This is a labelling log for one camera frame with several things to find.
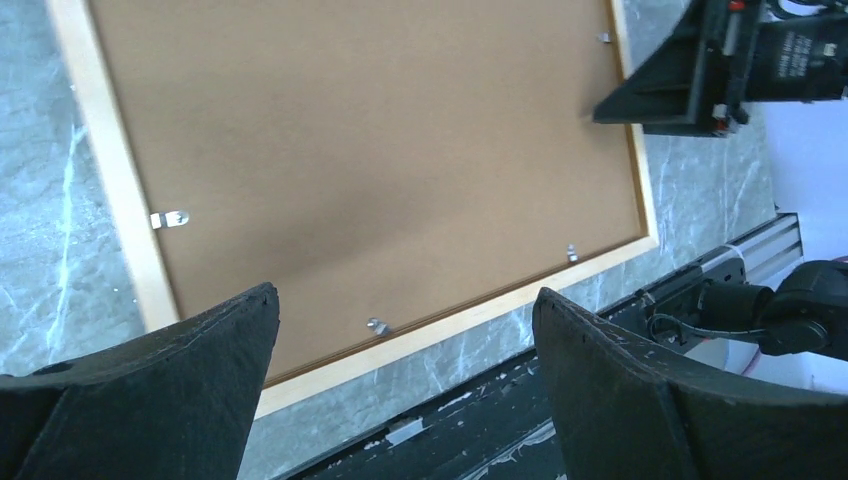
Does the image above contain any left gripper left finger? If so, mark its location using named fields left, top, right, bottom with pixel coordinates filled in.
left=1, top=283, right=279, bottom=479

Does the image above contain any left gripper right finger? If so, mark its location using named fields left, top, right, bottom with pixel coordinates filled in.
left=532, top=288, right=847, bottom=479

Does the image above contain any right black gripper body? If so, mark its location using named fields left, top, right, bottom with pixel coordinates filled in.
left=685, top=1, right=847, bottom=137

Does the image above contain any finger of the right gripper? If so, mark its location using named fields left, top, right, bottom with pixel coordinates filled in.
left=592, top=13, right=706, bottom=134

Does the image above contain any brown wooden picture frame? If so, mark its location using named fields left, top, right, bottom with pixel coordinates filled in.
left=47, top=1, right=660, bottom=418

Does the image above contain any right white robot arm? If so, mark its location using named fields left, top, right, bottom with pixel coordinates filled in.
left=593, top=1, right=847, bottom=360

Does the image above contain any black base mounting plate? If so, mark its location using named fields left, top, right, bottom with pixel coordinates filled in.
left=284, top=258, right=750, bottom=480

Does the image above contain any silver turn clip bottom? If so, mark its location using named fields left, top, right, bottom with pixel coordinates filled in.
left=567, top=244, right=579, bottom=263

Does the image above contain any silver turn clip lower left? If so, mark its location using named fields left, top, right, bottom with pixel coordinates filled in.
left=366, top=317, right=391, bottom=337

